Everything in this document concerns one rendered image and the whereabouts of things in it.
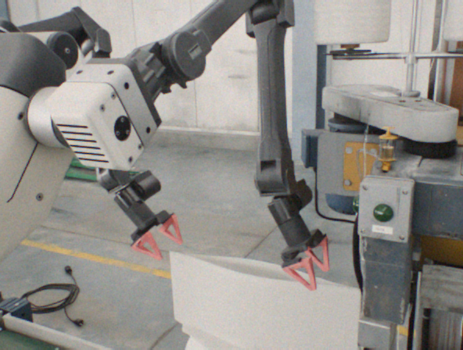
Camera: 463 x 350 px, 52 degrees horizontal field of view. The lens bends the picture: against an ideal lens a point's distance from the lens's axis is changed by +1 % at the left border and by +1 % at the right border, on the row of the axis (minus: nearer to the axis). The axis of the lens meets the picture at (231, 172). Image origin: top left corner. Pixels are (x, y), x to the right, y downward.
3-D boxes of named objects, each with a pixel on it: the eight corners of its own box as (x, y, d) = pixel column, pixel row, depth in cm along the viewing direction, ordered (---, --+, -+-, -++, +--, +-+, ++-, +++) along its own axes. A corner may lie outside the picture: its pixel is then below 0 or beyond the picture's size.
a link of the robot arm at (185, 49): (236, -33, 107) (274, -50, 101) (260, 23, 113) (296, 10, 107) (122, 58, 78) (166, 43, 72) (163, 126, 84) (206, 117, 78)
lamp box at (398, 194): (357, 235, 75) (360, 181, 73) (363, 225, 79) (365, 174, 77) (407, 243, 72) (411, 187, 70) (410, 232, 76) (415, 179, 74)
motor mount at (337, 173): (314, 194, 123) (316, 133, 118) (322, 187, 128) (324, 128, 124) (433, 208, 110) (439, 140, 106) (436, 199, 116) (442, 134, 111)
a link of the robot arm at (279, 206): (260, 203, 104) (279, 195, 101) (274, 193, 110) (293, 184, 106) (274, 231, 104) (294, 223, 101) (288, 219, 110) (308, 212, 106)
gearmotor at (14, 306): (-37, 325, 225) (-42, 297, 221) (-8, 308, 238) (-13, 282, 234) (8, 341, 212) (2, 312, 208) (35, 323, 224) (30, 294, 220)
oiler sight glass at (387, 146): (377, 159, 78) (378, 138, 77) (380, 155, 80) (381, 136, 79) (393, 161, 77) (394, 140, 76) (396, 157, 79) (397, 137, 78)
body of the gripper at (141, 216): (169, 213, 126) (152, 193, 127) (146, 228, 118) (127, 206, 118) (156, 226, 130) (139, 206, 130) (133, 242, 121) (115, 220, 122)
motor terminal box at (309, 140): (303, 178, 124) (303, 134, 121) (299, 168, 134) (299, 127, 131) (335, 177, 123) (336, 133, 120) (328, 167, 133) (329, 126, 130)
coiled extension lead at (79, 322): (5, 305, 293) (5, 299, 292) (68, 269, 336) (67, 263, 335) (80, 329, 266) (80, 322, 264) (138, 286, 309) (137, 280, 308)
